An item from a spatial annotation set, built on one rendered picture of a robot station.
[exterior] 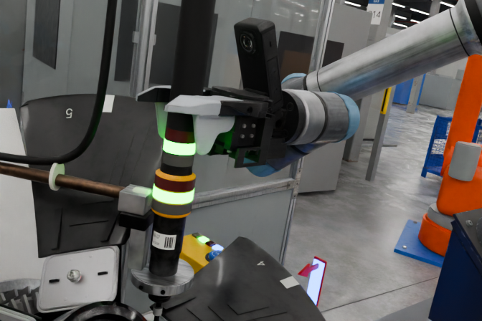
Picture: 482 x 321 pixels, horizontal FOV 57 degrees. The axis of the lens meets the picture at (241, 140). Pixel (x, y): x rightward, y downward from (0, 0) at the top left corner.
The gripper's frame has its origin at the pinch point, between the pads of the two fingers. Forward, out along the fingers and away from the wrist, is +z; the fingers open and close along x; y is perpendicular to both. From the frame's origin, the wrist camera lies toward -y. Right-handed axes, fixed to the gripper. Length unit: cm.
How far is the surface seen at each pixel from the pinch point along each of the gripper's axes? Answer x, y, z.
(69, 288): 5.2, 22.5, 5.0
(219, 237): 70, 65, -88
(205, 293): 2.2, 27.3, -13.3
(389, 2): 294, -107, -618
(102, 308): -2.4, 20.4, 5.5
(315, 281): -0.7, 31.1, -37.5
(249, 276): 1.6, 26.9, -21.7
